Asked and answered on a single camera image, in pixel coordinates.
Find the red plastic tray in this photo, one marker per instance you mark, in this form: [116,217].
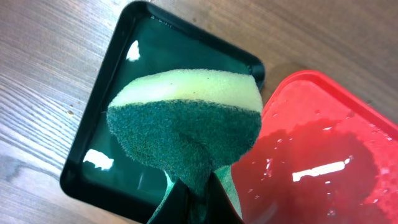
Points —
[323,156]

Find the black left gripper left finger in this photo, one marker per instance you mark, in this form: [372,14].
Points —
[174,208]

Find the black water basin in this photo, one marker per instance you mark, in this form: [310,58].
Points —
[146,40]

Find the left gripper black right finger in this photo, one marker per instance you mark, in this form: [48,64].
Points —
[219,208]

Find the green yellow sponge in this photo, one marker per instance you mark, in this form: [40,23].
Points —
[189,123]

